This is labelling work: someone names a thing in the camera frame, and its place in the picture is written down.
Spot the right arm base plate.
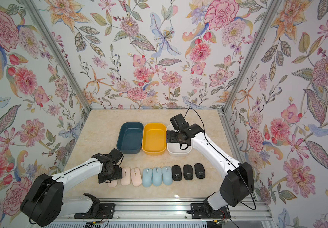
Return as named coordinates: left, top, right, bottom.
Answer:
left=186, top=192, right=231, bottom=220

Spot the yellow storage box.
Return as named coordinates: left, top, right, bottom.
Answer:
left=142, top=123, right=166, bottom=156

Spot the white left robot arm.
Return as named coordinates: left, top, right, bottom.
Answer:
left=20, top=149, right=124, bottom=227

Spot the right aluminium corner post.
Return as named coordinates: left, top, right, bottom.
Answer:
left=222, top=0, right=282, bottom=115

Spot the white storage box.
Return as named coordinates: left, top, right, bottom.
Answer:
left=166, top=124, right=192, bottom=157

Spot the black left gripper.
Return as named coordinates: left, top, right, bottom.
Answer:
left=101, top=164, right=126, bottom=185

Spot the left aluminium corner post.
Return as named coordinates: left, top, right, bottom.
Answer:
left=21, top=0, right=92, bottom=114

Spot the light blue mouse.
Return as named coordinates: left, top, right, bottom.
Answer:
left=162, top=166, right=173, bottom=186
left=152, top=167, right=163, bottom=187
left=142, top=168, right=153, bottom=188

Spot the black mouse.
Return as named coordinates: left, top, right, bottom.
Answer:
left=183, top=164, right=193, bottom=181
left=194, top=163, right=206, bottom=179
left=171, top=165, right=182, bottom=181

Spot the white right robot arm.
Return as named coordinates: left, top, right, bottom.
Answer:
left=166, top=121, right=254, bottom=215

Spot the pink mouse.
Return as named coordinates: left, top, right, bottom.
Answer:
left=121, top=167, right=131, bottom=186
left=108, top=180, right=118, bottom=188
left=130, top=167, right=142, bottom=187

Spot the aluminium front rail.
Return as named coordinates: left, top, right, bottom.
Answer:
left=26, top=198, right=276, bottom=228

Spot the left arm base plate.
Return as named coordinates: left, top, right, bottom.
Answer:
left=74, top=193, right=116, bottom=219

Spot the aluminium corner post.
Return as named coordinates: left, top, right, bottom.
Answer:
left=21, top=0, right=92, bottom=114
left=222, top=0, right=282, bottom=115

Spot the dark teal storage box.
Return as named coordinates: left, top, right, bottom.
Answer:
left=116, top=122, right=144, bottom=154

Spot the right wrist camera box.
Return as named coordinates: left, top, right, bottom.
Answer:
left=170, top=114, right=189, bottom=132

